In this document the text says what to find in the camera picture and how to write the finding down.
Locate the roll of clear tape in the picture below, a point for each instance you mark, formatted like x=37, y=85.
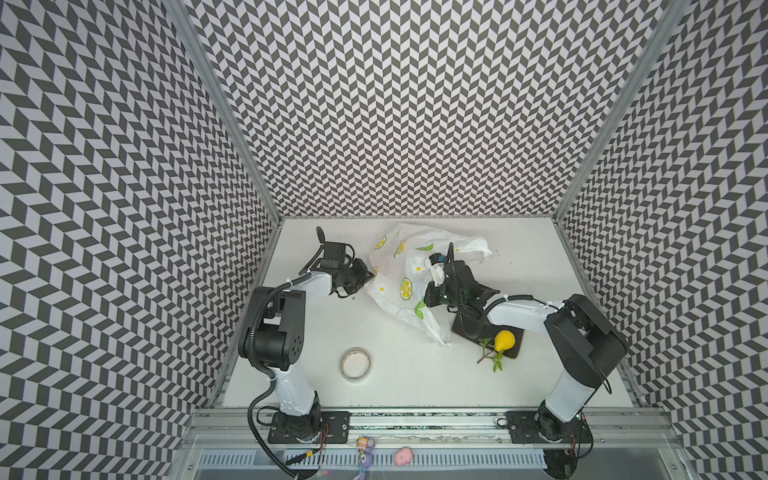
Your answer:
x=355, y=365

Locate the aluminium front rail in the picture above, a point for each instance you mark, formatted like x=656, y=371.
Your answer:
x=611, y=427

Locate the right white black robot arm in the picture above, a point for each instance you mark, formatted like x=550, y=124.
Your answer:
x=588, y=345

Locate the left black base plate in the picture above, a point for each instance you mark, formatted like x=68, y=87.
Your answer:
x=333, y=426

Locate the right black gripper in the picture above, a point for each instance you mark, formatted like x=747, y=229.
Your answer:
x=452, y=276

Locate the yellow fake lemon with leaves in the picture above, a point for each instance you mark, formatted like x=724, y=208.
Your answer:
x=504, y=341

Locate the black square mat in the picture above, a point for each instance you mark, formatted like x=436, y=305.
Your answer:
x=466, y=329

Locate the pink toy blob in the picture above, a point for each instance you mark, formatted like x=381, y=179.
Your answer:
x=403, y=457

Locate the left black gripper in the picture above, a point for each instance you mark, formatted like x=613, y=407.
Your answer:
x=365, y=276

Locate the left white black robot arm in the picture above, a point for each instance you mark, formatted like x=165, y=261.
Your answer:
x=273, y=335

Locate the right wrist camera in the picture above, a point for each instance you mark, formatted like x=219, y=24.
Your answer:
x=435, y=263

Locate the purple toy figure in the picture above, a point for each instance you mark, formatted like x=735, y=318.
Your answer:
x=365, y=447

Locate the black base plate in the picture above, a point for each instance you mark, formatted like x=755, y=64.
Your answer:
x=333, y=426
x=530, y=427

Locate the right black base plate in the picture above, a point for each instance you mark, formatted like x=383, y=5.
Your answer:
x=530, y=427

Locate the white lemon print plastic bag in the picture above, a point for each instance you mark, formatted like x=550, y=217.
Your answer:
x=401, y=275

